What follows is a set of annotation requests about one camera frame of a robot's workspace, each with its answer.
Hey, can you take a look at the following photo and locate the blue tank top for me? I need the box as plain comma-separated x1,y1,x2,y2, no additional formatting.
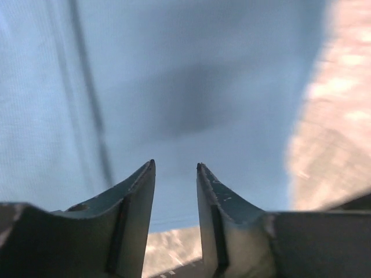
1,1,330,232

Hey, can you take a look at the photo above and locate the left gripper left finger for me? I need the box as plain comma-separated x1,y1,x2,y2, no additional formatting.
1,160,155,277

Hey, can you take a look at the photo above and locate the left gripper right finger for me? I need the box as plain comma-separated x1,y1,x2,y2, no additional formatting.
197,163,370,278

